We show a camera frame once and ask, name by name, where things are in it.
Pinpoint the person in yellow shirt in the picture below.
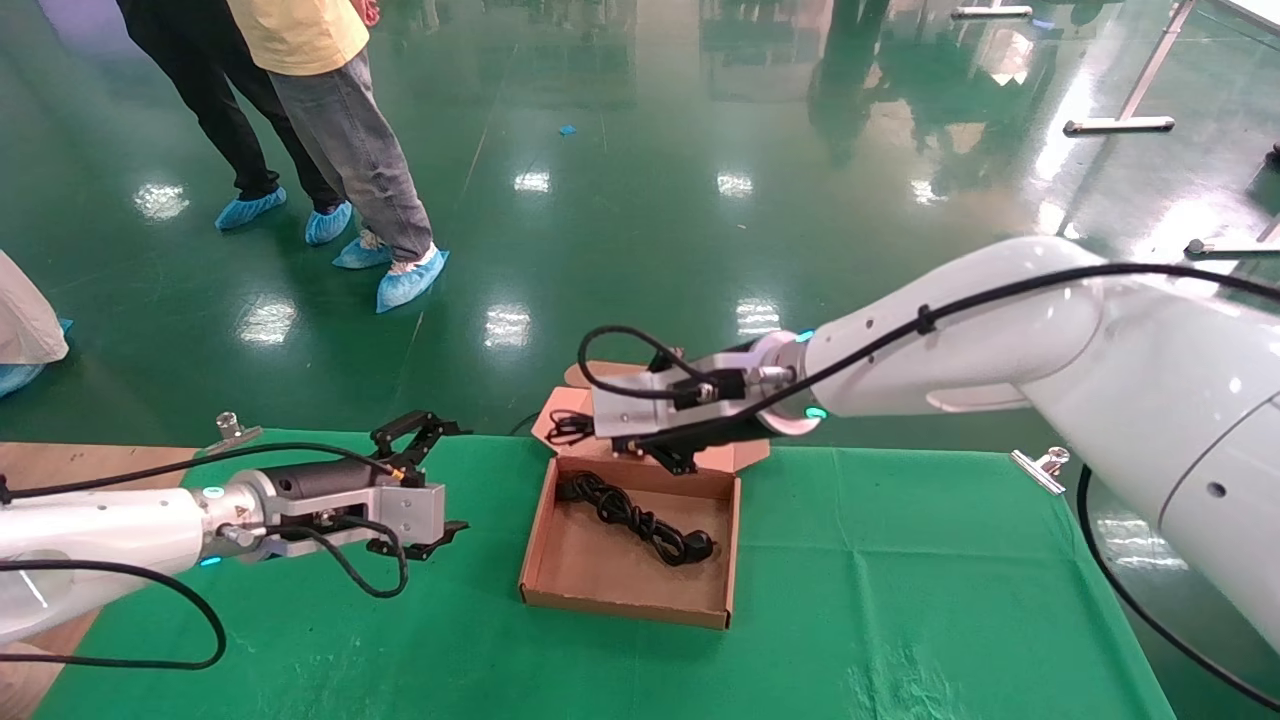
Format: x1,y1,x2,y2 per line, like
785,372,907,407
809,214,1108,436
228,0,441,266

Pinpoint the black cable along right arm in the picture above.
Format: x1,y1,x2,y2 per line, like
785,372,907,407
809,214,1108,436
577,262,1280,446

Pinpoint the blue shoe cover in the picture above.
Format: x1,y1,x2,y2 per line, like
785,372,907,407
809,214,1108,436
0,318,73,398
304,201,354,247
214,185,289,232
375,247,451,315
331,234,394,270

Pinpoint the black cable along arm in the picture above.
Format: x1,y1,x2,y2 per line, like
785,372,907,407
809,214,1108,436
0,442,401,503
577,262,1280,446

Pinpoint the long black looped cable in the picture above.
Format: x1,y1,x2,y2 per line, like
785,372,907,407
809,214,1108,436
0,558,228,671

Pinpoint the green tablecloth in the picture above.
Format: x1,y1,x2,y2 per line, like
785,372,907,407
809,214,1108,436
35,430,1181,720

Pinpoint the person in white garment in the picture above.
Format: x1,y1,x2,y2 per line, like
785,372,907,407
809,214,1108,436
0,250,71,366

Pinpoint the brown cardboard box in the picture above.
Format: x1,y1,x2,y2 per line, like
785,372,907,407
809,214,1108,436
519,358,772,631

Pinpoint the short black looped cable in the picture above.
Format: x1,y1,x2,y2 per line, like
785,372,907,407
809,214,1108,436
225,515,411,600

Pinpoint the silver metal spring clamp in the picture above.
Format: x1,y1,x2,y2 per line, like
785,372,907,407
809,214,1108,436
1009,446,1072,497
205,410,264,457

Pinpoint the black power cord with plug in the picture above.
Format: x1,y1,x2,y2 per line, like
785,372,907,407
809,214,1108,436
557,470,717,568

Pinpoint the person in black trousers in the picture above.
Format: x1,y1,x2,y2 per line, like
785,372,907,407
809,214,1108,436
115,0,346,201

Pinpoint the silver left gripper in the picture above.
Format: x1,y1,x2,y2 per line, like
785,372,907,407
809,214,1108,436
255,409,472,562

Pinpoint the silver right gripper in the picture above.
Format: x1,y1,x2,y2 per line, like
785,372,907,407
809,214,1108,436
590,343,763,477

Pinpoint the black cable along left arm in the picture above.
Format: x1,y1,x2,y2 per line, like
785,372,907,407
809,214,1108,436
0,442,401,503

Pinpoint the black hanging cable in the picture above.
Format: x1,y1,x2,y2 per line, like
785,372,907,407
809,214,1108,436
1077,465,1280,713

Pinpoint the metal stand with pole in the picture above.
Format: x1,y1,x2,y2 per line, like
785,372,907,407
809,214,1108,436
1062,0,1198,137

